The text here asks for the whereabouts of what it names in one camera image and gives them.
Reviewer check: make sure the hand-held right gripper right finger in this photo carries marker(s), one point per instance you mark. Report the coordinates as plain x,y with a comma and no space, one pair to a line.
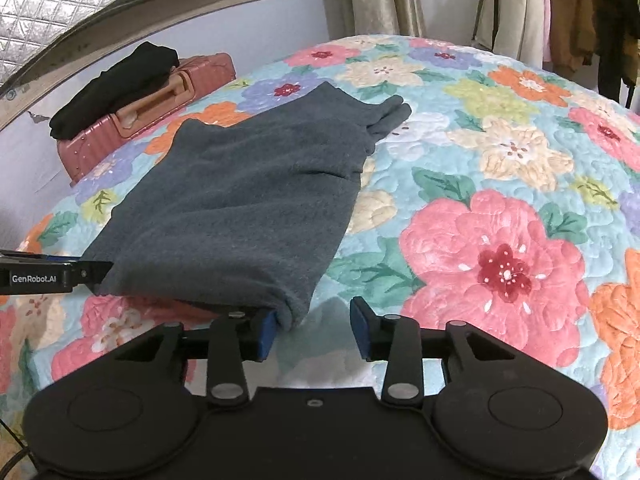
361,329

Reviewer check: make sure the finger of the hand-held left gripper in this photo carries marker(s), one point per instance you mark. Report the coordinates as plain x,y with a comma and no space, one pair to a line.
92,270

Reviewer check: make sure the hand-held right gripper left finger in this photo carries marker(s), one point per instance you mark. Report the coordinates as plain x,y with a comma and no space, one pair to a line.
265,334

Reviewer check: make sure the dark grey sweater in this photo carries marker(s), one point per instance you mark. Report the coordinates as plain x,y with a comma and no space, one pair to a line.
235,205

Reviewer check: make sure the floral quilted bedspread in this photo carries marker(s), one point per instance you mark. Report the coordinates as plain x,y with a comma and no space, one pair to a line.
450,210

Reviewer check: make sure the pink hard-shell suitcase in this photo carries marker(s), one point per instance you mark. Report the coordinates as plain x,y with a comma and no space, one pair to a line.
150,110

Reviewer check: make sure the black folded garment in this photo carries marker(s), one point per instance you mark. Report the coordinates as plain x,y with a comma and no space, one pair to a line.
112,92

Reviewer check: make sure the silver quilted window cover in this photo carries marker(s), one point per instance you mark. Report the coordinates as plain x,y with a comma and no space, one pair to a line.
75,5

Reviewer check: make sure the cream hanging garment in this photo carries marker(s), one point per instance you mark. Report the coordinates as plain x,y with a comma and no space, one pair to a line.
510,10

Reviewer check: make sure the brown hanging jacket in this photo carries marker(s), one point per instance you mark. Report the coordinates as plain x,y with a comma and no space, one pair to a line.
570,15

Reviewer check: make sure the black hanging garment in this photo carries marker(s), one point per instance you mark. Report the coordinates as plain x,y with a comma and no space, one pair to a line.
617,25

